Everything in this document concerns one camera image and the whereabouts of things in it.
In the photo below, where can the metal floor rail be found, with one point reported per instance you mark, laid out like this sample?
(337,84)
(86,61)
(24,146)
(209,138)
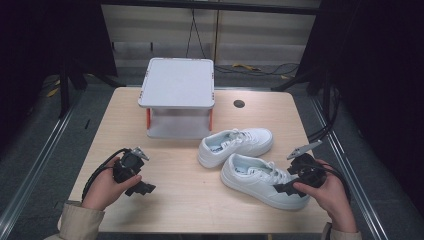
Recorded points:
(353,173)
(40,156)

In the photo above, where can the yellow floor tape strip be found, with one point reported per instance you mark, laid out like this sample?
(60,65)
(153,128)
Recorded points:
(246,67)
(52,92)

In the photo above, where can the white sneaker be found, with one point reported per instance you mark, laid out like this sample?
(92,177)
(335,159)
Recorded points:
(253,140)
(253,185)

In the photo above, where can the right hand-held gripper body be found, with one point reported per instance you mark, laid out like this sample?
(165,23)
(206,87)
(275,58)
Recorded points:
(308,171)

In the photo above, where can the person's right hand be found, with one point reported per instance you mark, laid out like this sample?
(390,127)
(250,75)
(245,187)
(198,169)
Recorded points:
(333,200)

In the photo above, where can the round dark table grommet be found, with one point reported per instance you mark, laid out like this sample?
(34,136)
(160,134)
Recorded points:
(239,103)

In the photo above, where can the white two-tier shoe rack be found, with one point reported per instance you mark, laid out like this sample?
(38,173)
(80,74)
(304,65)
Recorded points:
(176,83)

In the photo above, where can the black overhead beam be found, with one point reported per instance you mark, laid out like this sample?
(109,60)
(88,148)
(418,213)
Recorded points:
(206,6)

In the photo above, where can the black stand leg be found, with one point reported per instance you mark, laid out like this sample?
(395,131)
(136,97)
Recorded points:
(290,83)
(64,90)

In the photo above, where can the person's left hand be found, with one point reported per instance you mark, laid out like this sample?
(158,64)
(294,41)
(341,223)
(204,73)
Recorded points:
(101,190)

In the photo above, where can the black curtain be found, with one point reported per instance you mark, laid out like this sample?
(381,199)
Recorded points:
(380,66)
(40,50)

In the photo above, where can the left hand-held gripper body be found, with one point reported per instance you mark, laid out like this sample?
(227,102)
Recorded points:
(130,163)

